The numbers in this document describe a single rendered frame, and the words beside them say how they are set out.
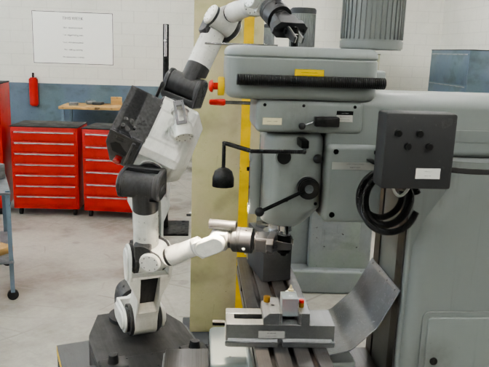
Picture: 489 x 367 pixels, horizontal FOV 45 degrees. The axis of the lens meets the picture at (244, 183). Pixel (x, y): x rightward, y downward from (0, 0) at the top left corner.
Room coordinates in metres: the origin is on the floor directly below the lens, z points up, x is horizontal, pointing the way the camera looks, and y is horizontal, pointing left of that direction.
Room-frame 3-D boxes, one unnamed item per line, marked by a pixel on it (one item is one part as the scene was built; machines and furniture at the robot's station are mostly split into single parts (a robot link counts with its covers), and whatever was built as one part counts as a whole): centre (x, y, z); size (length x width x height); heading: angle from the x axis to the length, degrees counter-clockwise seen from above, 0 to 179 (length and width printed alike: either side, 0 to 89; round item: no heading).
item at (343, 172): (1.94, -0.34, 1.47); 0.24 x 0.19 x 0.26; 5
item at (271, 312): (1.77, -0.10, 1.06); 0.12 x 0.06 x 0.04; 3
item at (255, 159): (1.92, -0.03, 1.45); 0.04 x 0.04 x 0.21; 5
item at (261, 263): (2.35, -0.11, 1.07); 0.22 x 0.12 x 0.20; 16
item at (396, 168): (1.62, -0.47, 1.62); 0.20 x 0.09 x 0.21; 95
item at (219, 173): (1.89, 0.07, 1.47); 0.07 x 0.07 x 0.06
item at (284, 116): (1.93, -0.19, 1.68); 0.34 x 0.24 x 0.10; 95
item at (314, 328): (1.77, -0.13, 1.02); 0.35 x 0.15 x 0.11; 93
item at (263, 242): (1.95, -0.05, 1.23); 0.13 x 0.12 x 0.10; 170
